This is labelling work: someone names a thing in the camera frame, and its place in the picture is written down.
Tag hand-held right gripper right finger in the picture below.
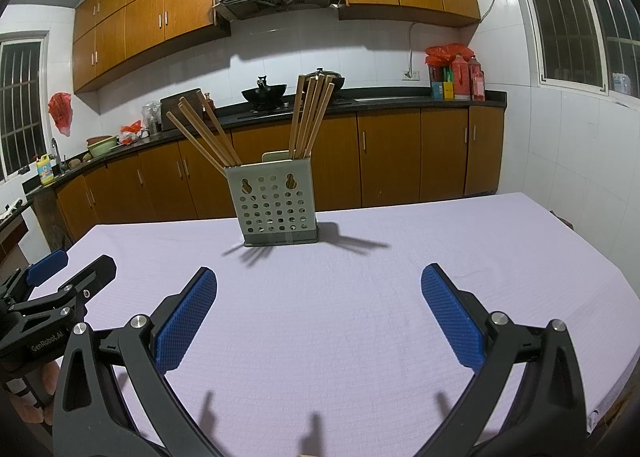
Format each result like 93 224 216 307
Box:
415 263 588 457

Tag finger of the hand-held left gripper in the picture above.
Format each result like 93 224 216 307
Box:
56 254 118 311
0 249 69 305

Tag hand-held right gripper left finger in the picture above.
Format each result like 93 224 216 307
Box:
51 266 221 457

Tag grey-green perforated utensil holder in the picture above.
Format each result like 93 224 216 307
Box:
223 151 319 249

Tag bundle of wooden chopsticks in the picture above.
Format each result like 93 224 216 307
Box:
288 74 336 160

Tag person's left hand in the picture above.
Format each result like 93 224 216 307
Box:
7 359 63 426

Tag yellow detergent bottle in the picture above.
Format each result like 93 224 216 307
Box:
35 153 55 186

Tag pale lavender tablecloth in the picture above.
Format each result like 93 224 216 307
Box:
30 192 628 457

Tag green basin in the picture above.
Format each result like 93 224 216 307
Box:
86 135 119 158

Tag brown wooden chair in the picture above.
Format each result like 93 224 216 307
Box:
550 209 575 238

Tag small red plastic bag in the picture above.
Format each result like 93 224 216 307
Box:
119 120 144 146

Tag hanging red plastic bag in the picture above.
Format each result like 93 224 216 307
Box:
48 92 72 138

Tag small barred window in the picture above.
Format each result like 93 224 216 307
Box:
0 32 51 182

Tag clear plastic bag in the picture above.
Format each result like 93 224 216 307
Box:
141 102 164 134

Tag orange base cabinets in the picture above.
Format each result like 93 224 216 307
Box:
55 104 506 243

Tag dark rectangular board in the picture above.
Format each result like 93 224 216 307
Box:
160 88 206 131

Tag slim red bottle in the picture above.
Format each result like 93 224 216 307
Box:
469 57 486 102

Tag black wok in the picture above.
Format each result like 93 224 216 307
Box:
241 77 289 111

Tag large red bottle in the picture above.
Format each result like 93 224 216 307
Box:
451 54 472 101

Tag black lidded pot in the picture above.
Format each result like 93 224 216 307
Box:
302 68 346 92

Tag crumpled red plastic bag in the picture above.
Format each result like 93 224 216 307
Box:
425 43 475 66

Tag large barred window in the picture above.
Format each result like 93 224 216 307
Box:
505 0 640 110

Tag long orange wall cabinets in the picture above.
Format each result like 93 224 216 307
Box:
72 0 233 95

